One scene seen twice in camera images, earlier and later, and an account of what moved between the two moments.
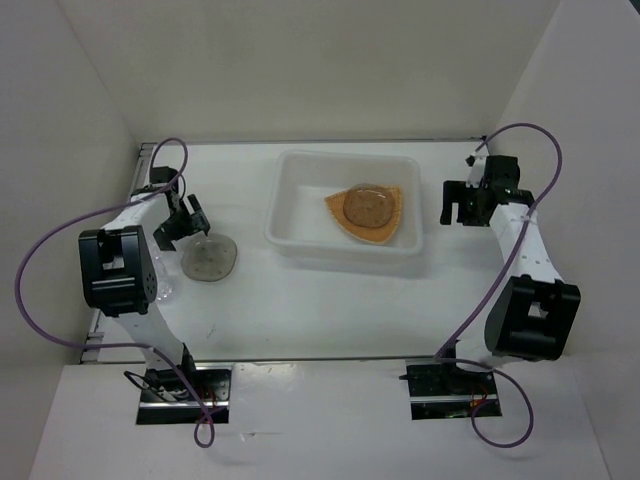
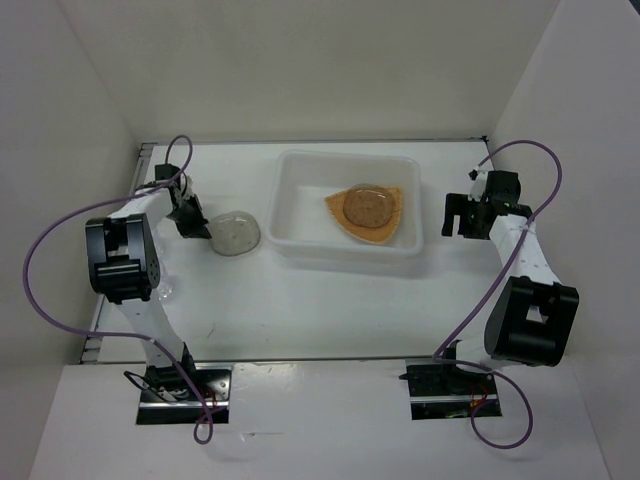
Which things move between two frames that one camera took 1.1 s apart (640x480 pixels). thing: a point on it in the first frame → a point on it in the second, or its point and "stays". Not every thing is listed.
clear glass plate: [367, 207] stays
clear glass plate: [209, 258] → [234, 233]
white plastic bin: [299, 221] stays
